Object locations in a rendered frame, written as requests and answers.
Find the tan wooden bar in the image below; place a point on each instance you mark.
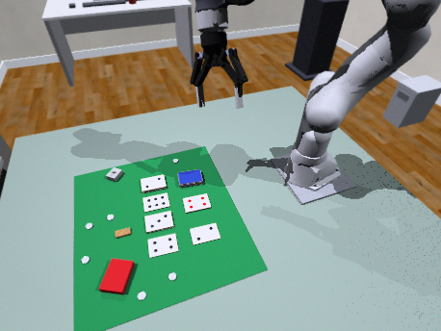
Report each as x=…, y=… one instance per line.
x=123, y=232

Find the red rectangular tile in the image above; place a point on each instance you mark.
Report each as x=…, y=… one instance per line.
x=117, y=276

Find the green felt table mat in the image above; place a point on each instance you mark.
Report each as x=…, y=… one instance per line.
x=199, y=268

